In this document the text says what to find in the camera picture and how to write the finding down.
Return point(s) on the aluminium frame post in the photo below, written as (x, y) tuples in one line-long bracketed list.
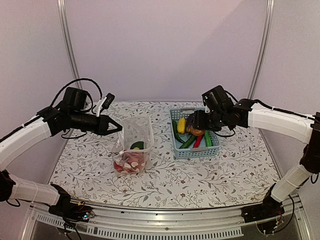
[(62, 12), (270, 4)]

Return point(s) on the light blue plastic basket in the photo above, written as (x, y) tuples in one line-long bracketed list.
[(200, 152)]

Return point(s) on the dark green chili pepper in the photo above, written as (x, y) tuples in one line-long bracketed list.
[(175, 132)]

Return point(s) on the brown potato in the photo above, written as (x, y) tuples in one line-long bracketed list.
[(197, 132)]

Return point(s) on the light green pepper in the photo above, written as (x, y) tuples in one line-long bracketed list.
[(208, 141)]

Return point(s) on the red chili pepper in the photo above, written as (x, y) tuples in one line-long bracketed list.
[(198, 141)]

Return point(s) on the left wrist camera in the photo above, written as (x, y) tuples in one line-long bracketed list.
[(104, 103)]

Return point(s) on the red cherry tomato cluster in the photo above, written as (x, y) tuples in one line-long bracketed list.
[(130, 163)]

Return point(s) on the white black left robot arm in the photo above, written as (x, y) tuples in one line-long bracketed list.
[(69, 113)]

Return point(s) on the yellow corn cob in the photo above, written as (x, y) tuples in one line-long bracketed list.
[(181, 126)]

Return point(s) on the floral patterned tablecloth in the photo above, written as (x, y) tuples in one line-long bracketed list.
[(240, 173)]

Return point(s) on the left aluminium frame post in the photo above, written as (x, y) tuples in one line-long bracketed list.
[(62, 12)]

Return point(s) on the green cucumber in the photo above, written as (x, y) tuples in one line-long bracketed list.
[(187, 144)]

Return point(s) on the purple eggplant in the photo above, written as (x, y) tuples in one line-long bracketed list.
[(190, 123)]

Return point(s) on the green bell pepper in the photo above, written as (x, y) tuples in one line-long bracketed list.
[(139, 145)]

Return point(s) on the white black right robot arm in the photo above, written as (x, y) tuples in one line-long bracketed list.
[(221, 112)]

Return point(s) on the clear zip top bag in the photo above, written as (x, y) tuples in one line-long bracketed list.
[(137, 128)]

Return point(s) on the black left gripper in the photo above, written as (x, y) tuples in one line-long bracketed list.
[(103, 124)]

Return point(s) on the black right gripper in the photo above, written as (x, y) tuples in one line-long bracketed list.
[(198, 121)]

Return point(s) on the right aluminium frame post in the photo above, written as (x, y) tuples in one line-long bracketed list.
[(270, 4)]

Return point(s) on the aluminium front rail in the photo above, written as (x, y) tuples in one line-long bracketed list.
[(129, 223)]

